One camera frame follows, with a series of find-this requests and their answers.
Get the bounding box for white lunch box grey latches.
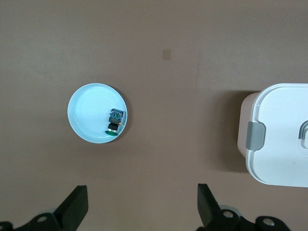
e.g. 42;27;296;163
237;83;308;188

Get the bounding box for light blue round plate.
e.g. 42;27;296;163
67;83;129;144

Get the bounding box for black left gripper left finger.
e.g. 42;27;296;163
0;185;89;231

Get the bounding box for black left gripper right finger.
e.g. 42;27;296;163
196;183;292;231

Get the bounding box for green push button switch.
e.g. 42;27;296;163
105;108;125;137

